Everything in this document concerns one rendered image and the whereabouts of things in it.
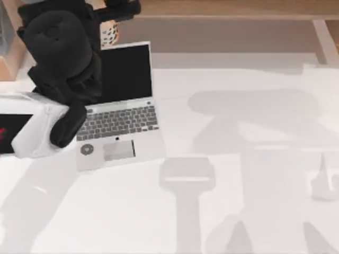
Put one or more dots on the white black spotted cup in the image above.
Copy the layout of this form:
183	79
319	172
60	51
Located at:
109	34

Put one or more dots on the silver open laptop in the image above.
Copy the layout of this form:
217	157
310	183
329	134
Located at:
119	116

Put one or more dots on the wooden cabinet with grey inside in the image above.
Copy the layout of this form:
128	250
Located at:
16	61

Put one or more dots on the wooden open shelf cabinet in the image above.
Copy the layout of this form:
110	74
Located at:
227	31

